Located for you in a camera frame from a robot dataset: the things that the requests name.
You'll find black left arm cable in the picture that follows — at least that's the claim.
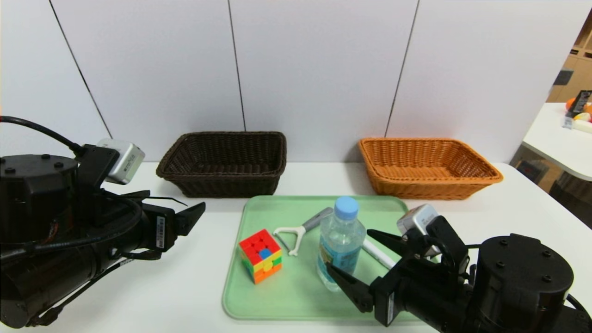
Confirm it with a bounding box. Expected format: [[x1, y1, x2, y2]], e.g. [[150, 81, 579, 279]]
[[0, 116, 86, 155]]

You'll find white marker pen black cap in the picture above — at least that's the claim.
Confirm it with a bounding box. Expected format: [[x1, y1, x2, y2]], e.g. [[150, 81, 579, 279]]
[[362, 238, 397, 270]]

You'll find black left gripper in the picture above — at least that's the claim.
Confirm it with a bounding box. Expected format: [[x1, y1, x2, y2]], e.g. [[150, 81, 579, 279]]
[[127, 202, 206, 253]]

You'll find colourful puzzle cube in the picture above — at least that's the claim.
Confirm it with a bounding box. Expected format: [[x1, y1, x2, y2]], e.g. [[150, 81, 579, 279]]
[[238, 228, 283, 284]]

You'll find black camera bracket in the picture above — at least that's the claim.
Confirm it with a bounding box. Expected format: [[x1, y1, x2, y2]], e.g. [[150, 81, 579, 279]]
[[405, 215, 471, 283], [76, 145, 120, 222]]

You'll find orange wicker basket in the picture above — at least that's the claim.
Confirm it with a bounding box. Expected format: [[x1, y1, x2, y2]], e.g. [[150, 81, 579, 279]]
[[358, 137, 504, 200]]

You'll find white side table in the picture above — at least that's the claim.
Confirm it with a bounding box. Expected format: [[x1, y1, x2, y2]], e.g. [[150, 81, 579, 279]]
[[522, 102, 592, 182]]

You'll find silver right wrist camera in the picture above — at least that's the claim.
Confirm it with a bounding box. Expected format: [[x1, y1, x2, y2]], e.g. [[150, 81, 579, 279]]
[[397, 204, 441, 258]]

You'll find black chair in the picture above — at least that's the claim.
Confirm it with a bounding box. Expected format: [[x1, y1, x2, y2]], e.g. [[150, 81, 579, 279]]
[[548, 172, 592, 230]]

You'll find black carton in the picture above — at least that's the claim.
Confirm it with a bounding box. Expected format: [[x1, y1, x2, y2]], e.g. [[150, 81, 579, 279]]
[[568, 90, 592, 116]]

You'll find black left camera bracket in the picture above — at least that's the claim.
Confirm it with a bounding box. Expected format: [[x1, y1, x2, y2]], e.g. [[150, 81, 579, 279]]
[[76, 145, 120, 222]]

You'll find wooden shelf unit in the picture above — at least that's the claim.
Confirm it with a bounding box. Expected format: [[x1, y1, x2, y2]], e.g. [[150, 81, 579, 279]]
[[546, 7, 592, 103]]

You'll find clear water bottle blue cap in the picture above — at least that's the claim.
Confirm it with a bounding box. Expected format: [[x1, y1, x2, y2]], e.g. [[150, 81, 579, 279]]
[[317, 196, 365, 292]]

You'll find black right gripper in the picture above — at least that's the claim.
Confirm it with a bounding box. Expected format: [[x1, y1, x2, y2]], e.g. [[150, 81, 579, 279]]
[[325, 228, 472, 333]]

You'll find brown cabinet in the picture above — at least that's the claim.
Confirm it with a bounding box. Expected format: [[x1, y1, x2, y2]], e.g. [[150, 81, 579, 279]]
[[510, 147, 563, 194]]

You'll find black right camera bracket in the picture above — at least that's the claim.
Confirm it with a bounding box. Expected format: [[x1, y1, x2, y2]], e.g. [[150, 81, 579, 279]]
[[405, 215, 471, 283]]

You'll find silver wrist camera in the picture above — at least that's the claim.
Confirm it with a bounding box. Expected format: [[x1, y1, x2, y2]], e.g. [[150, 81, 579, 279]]
[[397, 204, 441, 258], [96, 138, 146, 185]]

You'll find green plastic tray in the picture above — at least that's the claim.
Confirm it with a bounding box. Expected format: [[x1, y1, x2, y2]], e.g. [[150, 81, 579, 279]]
[[222, 195, 438, 321]]

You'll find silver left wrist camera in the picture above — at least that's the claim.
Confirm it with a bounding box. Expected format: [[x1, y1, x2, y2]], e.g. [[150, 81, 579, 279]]
[[96, 138, 146, 185]]

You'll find dark brown wicker basket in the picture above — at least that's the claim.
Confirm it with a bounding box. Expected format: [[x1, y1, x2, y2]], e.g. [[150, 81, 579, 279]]
[[156, 131, 287, 198]]

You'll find white peeler grey handle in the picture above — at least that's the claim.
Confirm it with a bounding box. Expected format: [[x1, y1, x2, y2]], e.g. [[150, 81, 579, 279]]
[[273, 207, 333, 256]]

